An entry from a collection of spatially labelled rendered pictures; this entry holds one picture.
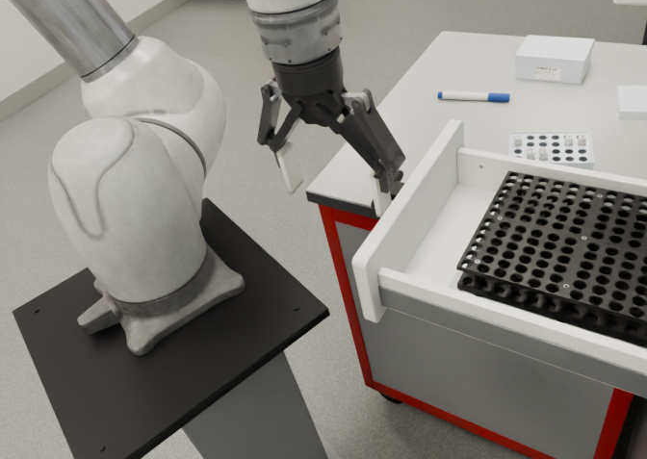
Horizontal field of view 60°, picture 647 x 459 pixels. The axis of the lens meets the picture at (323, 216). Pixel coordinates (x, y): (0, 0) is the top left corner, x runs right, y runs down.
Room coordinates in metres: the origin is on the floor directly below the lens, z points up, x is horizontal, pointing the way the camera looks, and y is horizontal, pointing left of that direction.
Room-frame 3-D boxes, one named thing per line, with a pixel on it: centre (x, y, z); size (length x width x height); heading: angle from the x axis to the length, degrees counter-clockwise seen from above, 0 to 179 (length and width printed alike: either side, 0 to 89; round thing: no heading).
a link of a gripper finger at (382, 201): (0.52, -0.08, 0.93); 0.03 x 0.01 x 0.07; 139
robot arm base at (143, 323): (0.60, 0.27, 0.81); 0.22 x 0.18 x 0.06; 116
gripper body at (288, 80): (0.57, -0.02, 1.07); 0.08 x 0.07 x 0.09; 49
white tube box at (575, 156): (0.68, -0.38, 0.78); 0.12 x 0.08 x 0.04; 65
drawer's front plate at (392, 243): (0.53, -0.12, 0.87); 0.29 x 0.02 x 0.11; 139
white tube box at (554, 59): (0.95, -0.52, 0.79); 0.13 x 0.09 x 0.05; 50
